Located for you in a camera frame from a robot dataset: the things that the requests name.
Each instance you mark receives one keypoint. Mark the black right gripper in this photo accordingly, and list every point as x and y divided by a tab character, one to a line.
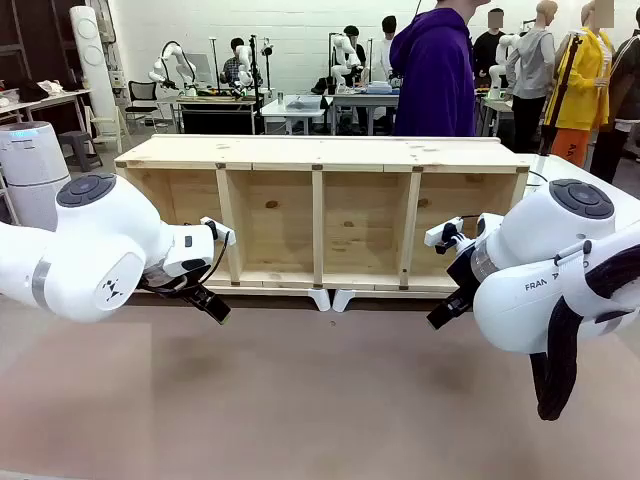
465	275

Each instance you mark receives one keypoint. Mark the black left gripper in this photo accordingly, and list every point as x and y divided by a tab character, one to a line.
167	285

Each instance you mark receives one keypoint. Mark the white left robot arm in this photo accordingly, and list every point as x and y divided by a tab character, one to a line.
100	225

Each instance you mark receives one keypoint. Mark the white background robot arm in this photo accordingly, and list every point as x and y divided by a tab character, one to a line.
345	55
244	65
170	62
502	65

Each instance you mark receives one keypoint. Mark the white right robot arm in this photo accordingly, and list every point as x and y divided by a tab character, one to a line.
545	235

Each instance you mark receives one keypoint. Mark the long wooden open shelf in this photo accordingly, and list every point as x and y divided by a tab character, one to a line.
310	150

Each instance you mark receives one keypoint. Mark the black framed work table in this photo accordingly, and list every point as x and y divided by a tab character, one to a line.
215	117

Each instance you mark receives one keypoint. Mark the white step stool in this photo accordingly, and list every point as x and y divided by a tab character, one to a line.
112	130

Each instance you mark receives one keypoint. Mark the grey plastic stool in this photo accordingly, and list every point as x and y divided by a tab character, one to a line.
80	145

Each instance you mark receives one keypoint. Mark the white work table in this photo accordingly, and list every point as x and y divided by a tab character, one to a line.
292	112

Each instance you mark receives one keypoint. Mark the black mesh office chair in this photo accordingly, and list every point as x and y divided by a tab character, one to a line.
142	95

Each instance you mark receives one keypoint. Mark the clear plastic tray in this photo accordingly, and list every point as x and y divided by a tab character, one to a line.
302	102

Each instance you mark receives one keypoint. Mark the white cylindrical air purifier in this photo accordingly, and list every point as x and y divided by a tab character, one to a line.
35	165

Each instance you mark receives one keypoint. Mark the grey work table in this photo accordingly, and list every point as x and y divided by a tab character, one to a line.
365	98

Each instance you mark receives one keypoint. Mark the black light stand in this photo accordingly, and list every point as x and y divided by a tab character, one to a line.
255	80

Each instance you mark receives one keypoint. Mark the blue flat box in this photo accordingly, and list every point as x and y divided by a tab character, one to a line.
379	88

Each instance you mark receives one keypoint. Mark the seated person in plaid shirt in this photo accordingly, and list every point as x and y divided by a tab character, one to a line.
232	65

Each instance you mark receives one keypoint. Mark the person in purple hoodie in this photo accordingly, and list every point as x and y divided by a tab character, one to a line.
432	70

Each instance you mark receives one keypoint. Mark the mannequin in grey hoodie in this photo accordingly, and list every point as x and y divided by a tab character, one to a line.
532	65

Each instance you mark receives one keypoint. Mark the mannequin in yellow jacket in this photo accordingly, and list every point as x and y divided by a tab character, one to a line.
582	85

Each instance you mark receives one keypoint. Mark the white side table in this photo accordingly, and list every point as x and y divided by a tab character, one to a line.
45	99

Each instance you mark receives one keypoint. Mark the person in black sweater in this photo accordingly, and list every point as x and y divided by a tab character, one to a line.
487	47

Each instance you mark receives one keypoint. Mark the tall white tower air conditioner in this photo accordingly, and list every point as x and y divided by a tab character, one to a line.
97	60

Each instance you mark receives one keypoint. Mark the person in white shirt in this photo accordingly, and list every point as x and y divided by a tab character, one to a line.
385	47

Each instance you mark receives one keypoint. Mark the mannequin in dark striped jacket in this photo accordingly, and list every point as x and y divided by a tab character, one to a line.
622	100

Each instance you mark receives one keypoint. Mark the black cloth pile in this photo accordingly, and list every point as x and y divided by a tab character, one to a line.
32	91

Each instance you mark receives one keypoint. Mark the person in dark top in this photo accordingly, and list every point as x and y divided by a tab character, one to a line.
356	42

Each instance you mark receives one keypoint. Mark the dark storage rack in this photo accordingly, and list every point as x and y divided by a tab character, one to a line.
30	40

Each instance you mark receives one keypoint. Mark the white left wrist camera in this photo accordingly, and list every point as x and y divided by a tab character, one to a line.
220	231

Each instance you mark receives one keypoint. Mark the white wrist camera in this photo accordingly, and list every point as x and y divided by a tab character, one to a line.
220	231
442	232

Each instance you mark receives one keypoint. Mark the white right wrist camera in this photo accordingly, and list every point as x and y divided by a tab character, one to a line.
442	232

